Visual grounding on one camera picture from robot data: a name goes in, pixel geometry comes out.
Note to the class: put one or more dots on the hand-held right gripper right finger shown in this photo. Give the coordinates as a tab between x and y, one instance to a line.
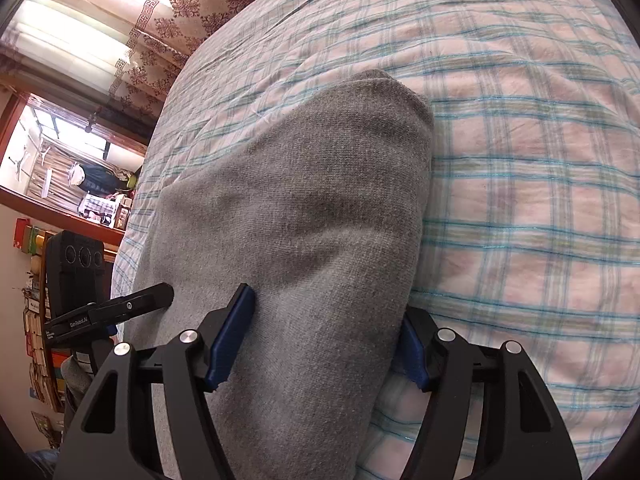
412	355

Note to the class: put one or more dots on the wooden window frame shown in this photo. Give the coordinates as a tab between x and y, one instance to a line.
60	210

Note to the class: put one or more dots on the dark hanging jacket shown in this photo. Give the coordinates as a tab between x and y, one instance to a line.
97	177

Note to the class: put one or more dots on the cluttered bookshelf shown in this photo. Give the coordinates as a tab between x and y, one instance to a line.
42	350

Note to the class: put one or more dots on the pink plaid bed sheet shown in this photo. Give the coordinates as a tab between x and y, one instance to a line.
525	185

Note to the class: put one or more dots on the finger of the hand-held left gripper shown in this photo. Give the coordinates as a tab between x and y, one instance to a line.
150	301

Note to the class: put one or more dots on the grey pants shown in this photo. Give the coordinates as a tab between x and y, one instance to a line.
300	240

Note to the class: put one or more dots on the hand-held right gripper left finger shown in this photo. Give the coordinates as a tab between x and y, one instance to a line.
232	340

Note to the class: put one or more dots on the brown patterned curtain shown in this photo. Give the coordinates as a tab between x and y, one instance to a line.
170	25

